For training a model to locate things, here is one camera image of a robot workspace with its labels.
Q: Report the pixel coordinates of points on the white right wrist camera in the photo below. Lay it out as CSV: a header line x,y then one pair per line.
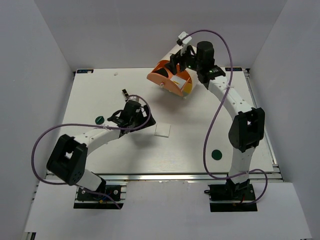
x,y
183,41

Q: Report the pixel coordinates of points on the blue corner label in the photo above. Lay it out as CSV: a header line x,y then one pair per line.
x,y
84,71
234,69

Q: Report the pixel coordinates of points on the black square compact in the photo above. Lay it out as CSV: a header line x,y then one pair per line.
x,y
162,71

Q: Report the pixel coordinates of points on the white compact with gold stripe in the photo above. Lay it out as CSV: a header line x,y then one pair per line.
x,y
178,81

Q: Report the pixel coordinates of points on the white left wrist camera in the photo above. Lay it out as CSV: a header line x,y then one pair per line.
x,y
132,98

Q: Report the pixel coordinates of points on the cream cylindrical drawer organizer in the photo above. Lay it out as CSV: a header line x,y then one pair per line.
x,y
194,73

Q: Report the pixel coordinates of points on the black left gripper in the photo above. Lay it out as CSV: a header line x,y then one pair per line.
x,y
150,122

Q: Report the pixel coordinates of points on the blue right corner label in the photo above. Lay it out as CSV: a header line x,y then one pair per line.
x,y
234,69

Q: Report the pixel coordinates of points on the dark green round disc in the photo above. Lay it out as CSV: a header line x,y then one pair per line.
x,y
216,155

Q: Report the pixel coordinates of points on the white square compact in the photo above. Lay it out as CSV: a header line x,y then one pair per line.
x,y
162,130

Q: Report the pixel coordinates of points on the yellow middle drawer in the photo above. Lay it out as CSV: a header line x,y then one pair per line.
x,y
188,88

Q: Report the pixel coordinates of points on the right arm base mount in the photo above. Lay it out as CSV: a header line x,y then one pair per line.
x,y
230,197

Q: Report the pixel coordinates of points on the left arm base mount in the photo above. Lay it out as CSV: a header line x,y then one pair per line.
x,y
109,196

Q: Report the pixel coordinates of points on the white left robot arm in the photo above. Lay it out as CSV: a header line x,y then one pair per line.
x,y
69,156

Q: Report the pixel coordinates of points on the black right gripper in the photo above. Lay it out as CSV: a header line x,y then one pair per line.
x,y
175,58

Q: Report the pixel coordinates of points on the blue left corner label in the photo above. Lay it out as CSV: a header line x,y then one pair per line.
x,y
84,71

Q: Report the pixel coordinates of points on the orange top drawer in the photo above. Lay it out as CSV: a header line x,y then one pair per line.
x,y
163,81

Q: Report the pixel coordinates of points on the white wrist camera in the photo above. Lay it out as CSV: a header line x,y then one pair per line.
x,y
183,41
132,98

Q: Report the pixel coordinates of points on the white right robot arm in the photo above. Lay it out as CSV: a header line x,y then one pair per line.
x,y
247,128

